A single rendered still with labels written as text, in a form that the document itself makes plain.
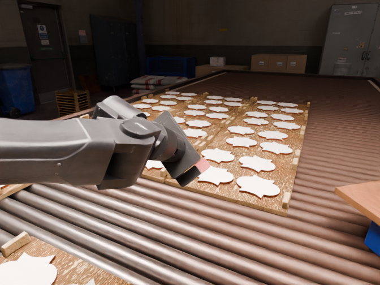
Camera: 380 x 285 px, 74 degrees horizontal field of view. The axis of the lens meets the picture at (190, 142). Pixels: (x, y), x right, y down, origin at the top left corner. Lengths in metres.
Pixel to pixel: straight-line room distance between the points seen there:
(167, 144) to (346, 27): 6.27
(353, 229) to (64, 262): 0.74
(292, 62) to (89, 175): 6.12
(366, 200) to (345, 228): 0.13
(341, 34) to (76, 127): 6.37
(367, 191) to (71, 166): 0.69
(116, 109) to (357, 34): 6.30
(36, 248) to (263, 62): 6.02
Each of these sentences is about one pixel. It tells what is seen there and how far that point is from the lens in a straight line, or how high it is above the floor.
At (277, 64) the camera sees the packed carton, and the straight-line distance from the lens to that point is 6.33.
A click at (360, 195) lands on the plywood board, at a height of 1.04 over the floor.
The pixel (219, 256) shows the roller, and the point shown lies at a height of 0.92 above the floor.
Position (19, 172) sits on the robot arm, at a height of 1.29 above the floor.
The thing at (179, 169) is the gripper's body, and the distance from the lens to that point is 0.46.
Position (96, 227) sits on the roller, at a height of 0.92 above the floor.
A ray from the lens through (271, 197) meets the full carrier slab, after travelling 0.85.
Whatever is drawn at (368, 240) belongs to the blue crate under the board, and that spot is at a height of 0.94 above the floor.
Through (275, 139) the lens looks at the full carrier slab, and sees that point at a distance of 1.31.
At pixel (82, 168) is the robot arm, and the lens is 0.28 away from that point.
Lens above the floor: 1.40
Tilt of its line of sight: 22 degrees down
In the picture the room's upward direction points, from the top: straight up
